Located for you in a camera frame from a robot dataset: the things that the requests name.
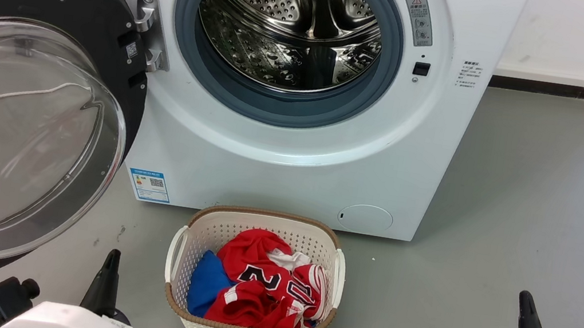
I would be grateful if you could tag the red basketball jersey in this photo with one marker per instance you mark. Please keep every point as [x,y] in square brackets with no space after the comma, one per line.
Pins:
[248,305]

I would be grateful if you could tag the white left wrist cover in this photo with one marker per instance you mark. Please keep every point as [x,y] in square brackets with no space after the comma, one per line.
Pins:
[71,325]

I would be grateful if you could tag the white cloth garment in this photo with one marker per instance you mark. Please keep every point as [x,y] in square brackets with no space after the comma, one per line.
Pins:
[289,259]

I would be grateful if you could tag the black door lock socket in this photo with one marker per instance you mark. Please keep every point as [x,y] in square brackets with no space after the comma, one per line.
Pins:
[421,69]

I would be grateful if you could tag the blue energy label sticker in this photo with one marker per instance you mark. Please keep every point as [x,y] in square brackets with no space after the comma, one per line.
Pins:
[150,185]

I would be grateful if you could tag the grey warning sticker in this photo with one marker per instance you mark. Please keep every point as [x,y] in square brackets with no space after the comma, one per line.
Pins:
[418,21]

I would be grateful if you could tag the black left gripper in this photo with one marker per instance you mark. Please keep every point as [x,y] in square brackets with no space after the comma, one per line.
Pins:
[122,317]

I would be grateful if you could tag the small printed text sticker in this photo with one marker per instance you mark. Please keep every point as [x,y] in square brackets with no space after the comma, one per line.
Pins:
[469,75]

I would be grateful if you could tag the metal door hinge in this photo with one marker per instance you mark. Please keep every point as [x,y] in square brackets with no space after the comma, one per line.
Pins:
[152,33]

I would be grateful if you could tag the white front-load washing machine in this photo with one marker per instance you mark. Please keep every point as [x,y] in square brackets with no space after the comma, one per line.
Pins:
[267,172]

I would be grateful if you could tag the round white filter cover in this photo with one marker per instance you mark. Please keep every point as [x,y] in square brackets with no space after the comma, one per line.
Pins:
[365,219]

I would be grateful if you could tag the black left wrist module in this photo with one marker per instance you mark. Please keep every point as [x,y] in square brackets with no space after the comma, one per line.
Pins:
[5,298]

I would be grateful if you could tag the blue cloth garment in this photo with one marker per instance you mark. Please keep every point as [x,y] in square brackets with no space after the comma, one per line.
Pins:
[204,284]

